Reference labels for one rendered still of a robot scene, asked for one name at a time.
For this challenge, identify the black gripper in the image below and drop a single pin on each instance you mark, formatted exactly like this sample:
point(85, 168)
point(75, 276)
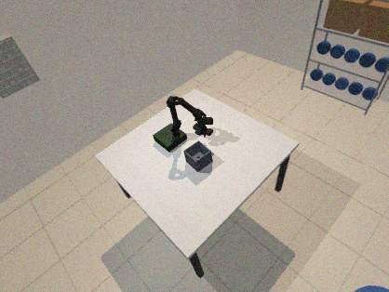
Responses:
point(207, 131)

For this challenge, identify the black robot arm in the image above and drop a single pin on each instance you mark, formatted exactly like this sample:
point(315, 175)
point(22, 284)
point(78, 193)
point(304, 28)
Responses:
point(172, 102)

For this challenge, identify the white square plate with hole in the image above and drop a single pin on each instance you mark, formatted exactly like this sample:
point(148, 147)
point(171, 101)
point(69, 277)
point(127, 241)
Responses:
point(197, 155)

